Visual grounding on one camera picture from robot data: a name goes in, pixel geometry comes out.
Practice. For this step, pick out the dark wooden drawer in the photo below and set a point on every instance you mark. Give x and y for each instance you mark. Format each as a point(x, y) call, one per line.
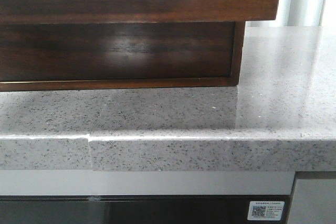
point(134, 11)

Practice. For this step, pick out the dark wooden drawer cabinet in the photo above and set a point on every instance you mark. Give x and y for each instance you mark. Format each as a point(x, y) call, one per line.
point(116, 56)

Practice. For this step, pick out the white QR code sticker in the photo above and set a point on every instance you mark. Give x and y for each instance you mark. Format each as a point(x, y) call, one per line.
point(265, 210)

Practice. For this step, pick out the grey window curtain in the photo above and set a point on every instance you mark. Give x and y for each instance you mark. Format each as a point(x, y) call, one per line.
point(301, 13)

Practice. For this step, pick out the grey cabinet panel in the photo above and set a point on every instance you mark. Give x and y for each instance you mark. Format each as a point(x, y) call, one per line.
point(313, 198)

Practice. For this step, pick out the black glass oven door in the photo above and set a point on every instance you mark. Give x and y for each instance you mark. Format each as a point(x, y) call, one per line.
point(134, 209)

